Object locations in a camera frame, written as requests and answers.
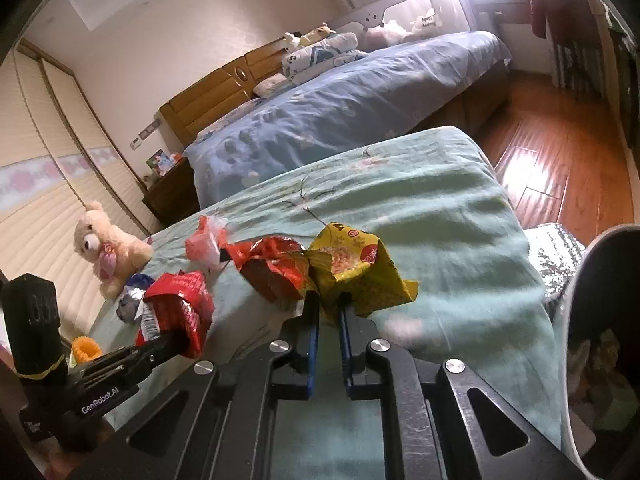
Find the coat rack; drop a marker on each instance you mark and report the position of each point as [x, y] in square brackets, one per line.
[575, 65]

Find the wall switch panel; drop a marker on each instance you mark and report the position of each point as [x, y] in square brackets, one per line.
[145, 134]

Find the silver foil mat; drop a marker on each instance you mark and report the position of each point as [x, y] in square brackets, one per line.
[555, 260]

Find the red snack wrapper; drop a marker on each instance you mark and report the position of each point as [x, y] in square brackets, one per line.
[270, 267]

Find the desk under window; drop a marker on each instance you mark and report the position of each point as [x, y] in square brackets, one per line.
[500, 7]

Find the teal floral tablecloth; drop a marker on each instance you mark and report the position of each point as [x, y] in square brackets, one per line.
[440, 220]

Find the wooden nightstand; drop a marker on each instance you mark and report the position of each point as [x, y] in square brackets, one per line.
[172, 195]

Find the pink plush toy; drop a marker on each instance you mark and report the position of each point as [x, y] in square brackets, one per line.
[387, 35]

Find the wooden headboard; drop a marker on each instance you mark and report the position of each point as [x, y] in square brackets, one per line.
[210, 100]

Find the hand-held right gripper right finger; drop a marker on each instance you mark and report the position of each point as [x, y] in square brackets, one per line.
[345, 355]

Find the black bin with white rim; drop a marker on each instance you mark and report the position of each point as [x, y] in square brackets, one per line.
[600, 360]

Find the bed with blue sheet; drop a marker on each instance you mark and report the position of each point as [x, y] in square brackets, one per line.
[350, 105]

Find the yellow snack wrapper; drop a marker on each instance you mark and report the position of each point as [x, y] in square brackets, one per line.
[360, 265]

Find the dark red coat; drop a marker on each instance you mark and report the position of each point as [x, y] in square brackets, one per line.
[555, 0]

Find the black cabinet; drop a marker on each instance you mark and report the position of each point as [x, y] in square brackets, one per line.
[625, 90]

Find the printed pillow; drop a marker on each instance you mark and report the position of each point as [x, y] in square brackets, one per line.
[270, 86]

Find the cream teddy bear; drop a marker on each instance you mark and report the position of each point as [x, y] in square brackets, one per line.
[107, 250]

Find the white plush toy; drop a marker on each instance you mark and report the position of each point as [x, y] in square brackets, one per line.
[292, 41]

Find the photo frame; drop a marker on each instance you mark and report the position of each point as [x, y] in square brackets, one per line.
[159, 162]

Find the cream plush toy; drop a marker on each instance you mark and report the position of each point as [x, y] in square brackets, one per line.
[317, 32]

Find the white sliding wardrobe door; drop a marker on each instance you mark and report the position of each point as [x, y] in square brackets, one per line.
[50, 185]

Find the red carton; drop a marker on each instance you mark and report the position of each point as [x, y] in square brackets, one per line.
[177, 305]

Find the blue snack wrapper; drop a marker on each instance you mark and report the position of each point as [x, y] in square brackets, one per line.
[132, 300]

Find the yellow toy corn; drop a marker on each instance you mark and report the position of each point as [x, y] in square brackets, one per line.
[86, 350]

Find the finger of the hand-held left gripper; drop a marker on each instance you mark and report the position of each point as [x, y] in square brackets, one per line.
[125, 352]
[142, 367]

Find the red and white plastic bag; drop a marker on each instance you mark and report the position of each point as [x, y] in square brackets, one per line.
[205, 245]

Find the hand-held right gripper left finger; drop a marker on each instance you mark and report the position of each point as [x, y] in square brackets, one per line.
[312, 355]

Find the grey bed guard rail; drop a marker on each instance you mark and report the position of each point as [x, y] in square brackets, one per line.
[440, 5]

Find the folded blue white quilt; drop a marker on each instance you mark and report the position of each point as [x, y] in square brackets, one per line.
[320, 57]

